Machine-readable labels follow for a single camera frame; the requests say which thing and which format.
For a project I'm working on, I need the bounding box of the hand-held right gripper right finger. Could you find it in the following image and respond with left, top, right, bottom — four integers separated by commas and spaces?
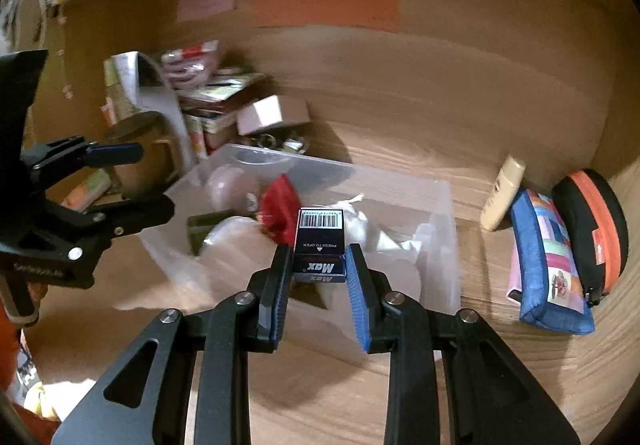
345, 243, 582, 445

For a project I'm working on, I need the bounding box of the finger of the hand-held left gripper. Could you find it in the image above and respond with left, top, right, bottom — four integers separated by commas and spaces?
22, 136, 145, 182
46, 194, 177, 240

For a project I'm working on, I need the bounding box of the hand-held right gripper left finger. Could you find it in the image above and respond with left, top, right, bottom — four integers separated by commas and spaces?
50, 244, 293, 445

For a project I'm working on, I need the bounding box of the black Max staples box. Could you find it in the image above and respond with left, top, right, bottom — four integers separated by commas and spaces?
292, 207, 347, 285

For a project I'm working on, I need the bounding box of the red charm with gold bells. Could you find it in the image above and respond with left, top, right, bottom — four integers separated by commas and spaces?
255, 174, 302, 244

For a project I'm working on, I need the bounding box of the pink round jar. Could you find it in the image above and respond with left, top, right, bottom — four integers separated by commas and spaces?
207, 164, 261, 212

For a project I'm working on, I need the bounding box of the clear plastic bin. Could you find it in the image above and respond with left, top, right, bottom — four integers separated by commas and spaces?
140, 143, 462, 326

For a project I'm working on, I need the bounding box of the wooden desktop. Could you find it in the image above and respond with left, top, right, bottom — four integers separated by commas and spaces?
22, 115, 623, 445

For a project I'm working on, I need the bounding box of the brown mug with lid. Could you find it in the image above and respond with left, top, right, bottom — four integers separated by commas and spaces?
106, 110, 177, 202

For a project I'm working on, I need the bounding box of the orange and green tube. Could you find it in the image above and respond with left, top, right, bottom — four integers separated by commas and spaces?
61, 169, 112, 212

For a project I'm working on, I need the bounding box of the dark green bottle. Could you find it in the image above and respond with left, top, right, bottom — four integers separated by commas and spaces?
187, 212, 227, 257

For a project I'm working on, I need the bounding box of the white handwritten paper pad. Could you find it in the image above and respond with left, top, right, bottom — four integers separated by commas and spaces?
103, 52, 195, 162

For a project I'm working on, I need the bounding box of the white plastic bag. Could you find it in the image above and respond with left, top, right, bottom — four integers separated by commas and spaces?
336, 194, 433, 257

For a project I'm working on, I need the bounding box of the fruit printed box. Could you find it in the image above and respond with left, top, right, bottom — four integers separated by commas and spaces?
187, 117, 209, 162

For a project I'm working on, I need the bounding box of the pink striped packet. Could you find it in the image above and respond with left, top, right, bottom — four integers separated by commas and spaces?
161, 40, 222, 87

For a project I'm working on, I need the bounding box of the stack of books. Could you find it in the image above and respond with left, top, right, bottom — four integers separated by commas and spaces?
179, 70, 273, 148

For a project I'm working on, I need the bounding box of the small white box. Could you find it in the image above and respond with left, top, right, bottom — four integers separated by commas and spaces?
236, 94, 311, 136

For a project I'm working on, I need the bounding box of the cream tube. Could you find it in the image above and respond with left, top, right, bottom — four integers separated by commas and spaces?
480, 154, 527, 232

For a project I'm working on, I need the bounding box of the blue patchwork pencil case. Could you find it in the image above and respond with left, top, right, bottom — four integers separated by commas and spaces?
506, 187, 597, 337

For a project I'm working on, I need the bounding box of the black and orange round case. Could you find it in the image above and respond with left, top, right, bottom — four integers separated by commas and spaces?
552, 168, 629, 309

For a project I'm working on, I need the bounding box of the orange sticky note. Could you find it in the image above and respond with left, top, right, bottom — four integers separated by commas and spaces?
247, 0, 402, 33

